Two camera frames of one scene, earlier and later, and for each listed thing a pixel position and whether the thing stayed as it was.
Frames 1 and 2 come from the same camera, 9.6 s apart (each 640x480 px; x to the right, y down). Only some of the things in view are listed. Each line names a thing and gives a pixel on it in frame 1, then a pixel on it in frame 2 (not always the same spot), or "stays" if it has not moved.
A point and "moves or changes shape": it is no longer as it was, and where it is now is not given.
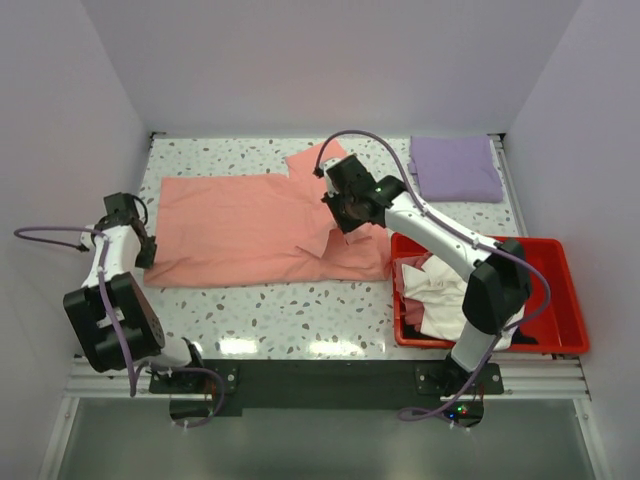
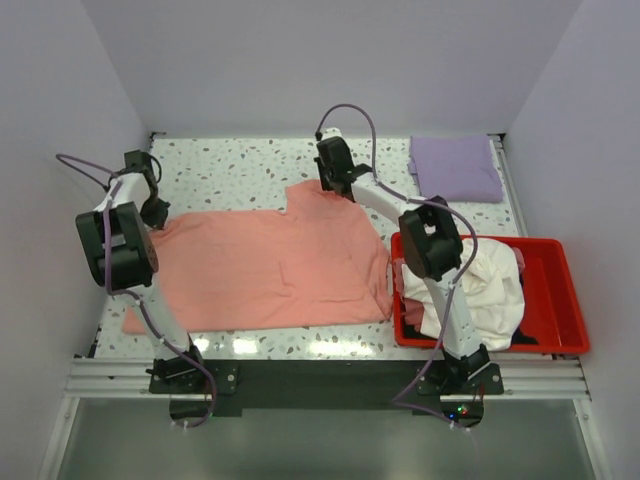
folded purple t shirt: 455,168 stays
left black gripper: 146,261 -> 158,219
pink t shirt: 222,230 moves or changes shape
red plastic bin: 558,329 stays
